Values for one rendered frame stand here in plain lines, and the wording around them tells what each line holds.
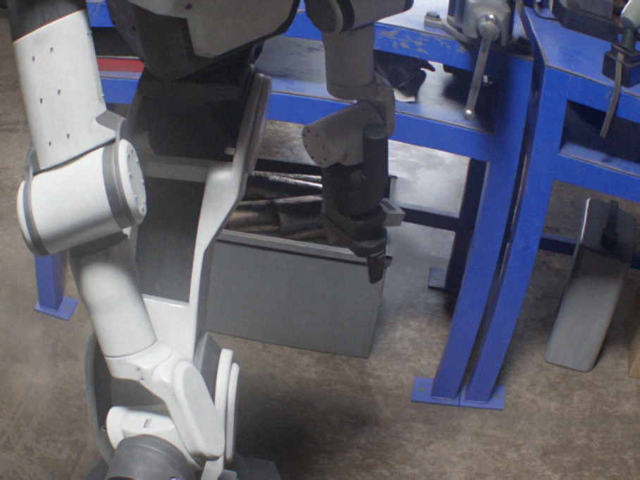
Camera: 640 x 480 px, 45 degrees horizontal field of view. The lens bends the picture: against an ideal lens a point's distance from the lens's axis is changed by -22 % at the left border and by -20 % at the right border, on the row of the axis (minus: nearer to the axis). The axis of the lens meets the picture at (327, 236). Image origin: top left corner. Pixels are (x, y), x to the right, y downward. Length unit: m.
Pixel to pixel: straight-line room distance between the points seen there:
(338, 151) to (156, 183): 0.30
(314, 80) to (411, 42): 0.25
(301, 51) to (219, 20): 1.06
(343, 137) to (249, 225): 0.82
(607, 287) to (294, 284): 0.77
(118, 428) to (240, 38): 0.43
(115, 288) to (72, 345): 1.31
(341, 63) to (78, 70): 0.52
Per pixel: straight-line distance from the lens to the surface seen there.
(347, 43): 1.18
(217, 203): 1.02
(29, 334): 2.15
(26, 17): 0.78
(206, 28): 0.90
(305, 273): 2.04
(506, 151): 1.73
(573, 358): 2.26
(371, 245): 1.39
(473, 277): 1.87
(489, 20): 1.45
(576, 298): 2.15
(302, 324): 2.12
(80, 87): 0.78
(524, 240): 1.83
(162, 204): 1.08
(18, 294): 2.29
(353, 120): 1.28
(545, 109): 1.70
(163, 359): 0.84
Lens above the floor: 1.36
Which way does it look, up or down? 32 degrees down
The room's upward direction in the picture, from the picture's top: 8 degrees clockwise
